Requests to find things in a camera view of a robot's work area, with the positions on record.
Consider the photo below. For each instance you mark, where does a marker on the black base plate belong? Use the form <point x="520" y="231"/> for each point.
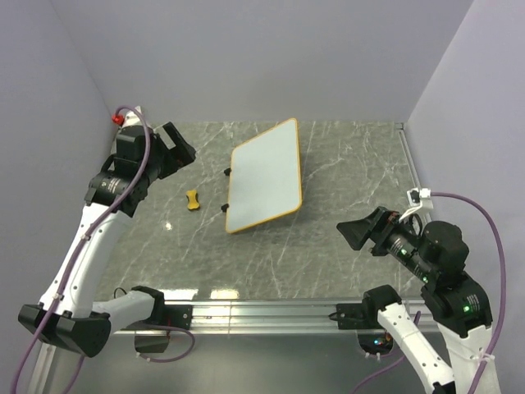
<point x="177" y="316"/>
<point x="351" y="316"/>

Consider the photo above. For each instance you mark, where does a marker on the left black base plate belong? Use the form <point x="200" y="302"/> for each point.
<point x="177" y="316"/>

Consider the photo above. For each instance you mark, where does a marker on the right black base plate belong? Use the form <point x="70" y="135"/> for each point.
<point x="351" y="316"/>

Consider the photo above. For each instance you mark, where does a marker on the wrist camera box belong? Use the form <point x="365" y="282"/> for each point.
<point x="442" y="244"/>
<point x="133" y="143"/>

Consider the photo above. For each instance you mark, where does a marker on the aluminium front rail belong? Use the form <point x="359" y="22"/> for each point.
<point x="264" y="317"/>

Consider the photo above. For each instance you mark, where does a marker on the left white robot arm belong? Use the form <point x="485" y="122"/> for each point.
<point x="67" y="315"/>

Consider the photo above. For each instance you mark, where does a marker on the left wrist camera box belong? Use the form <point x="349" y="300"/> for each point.
<point x="133" y="143"/>

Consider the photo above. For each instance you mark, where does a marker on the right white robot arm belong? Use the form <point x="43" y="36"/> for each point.
<point x="447" y="338"/>

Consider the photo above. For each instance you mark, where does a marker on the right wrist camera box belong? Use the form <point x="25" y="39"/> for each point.
<point x="442" y="244"/>

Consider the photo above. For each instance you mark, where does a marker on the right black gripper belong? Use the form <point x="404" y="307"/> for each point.
<point x="356" y="231"/>

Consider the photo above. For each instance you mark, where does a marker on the yellow framed whiteboard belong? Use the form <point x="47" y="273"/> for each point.
<point x="265" y="178"/>

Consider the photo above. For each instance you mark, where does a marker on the yellow black eraser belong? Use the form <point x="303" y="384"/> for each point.
<point x="192" y="197"/>

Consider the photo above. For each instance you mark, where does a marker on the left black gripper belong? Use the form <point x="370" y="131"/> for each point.
<point x="178" y="156"/>

